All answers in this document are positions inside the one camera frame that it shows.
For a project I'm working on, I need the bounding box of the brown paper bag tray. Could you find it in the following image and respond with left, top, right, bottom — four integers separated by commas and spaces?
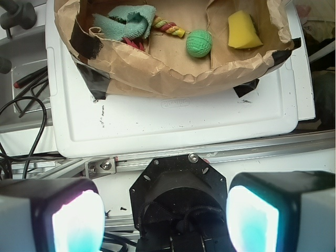
54, 1, 295, 99

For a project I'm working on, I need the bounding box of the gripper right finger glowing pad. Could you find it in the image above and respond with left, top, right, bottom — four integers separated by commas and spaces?
226, 171, 335, 251

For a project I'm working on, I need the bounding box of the green textured ball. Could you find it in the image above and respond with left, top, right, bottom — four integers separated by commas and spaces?
186, 29, 213, 58

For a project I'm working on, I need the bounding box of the teal terry cloth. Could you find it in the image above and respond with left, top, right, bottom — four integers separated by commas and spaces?
93, 5, 156, 41

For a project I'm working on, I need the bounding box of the black octagonal mounting plate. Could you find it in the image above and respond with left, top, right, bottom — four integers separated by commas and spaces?
129, 154, 227, 231

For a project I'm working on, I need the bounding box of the white plastic bin lid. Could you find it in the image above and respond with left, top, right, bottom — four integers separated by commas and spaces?
46, 1, 315, 158

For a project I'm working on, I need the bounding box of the multicolour twisted rope toy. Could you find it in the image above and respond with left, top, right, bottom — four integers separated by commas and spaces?
152, 16, 185, 38

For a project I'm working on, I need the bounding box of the red handled screwdriver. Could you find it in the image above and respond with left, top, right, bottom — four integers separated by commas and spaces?
13, 66, 47, 89

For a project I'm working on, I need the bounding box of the black cable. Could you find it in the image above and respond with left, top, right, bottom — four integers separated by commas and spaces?
0, 96, 48, 182

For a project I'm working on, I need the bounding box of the aluminium extrusion rail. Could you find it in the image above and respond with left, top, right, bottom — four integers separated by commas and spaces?
10, 130, 336, 182

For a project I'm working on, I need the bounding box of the yellow sponge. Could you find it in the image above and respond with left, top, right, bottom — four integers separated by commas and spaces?
228, 10, 263, 49

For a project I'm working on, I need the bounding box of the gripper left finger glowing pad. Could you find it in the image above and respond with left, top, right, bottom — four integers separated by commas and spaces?
1, 178, 105, 251

